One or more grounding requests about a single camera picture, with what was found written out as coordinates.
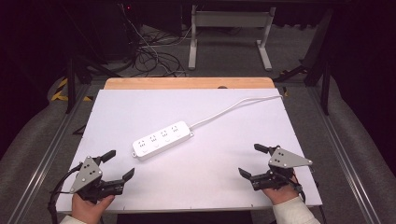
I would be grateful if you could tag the yellow black hazard tape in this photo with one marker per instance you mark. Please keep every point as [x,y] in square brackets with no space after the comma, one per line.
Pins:
[60,93]

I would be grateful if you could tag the black metal stand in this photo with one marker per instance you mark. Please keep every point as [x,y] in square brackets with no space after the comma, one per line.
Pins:
[323,71]
[71,84]

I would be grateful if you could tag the wooden table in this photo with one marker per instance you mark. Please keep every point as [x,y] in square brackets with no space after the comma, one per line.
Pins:
[186,83]

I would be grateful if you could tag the person's right hand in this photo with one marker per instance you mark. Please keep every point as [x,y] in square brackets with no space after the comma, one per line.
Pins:
[280,193]

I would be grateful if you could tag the person's left hand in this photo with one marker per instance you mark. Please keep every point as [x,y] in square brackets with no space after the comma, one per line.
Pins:
[88,210]

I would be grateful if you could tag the white metal stand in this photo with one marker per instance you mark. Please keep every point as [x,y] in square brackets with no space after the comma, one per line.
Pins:
[232,19]

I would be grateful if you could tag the dark computer case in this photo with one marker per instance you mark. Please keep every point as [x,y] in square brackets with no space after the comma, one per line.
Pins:
[121,28]

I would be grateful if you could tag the white power strip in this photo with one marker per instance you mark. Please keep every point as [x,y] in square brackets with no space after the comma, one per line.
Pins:
[162,140]

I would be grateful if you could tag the aluminium rail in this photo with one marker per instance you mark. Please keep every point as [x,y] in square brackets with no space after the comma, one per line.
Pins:
[341,149]
[43,161]

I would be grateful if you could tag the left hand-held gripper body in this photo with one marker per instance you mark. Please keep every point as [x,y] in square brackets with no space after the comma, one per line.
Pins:
[86,174]

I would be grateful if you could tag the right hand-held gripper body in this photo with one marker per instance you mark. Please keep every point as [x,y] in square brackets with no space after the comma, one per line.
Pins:
[285,159]

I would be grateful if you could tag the white table board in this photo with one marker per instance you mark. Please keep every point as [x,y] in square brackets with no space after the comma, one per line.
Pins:
[193,174]

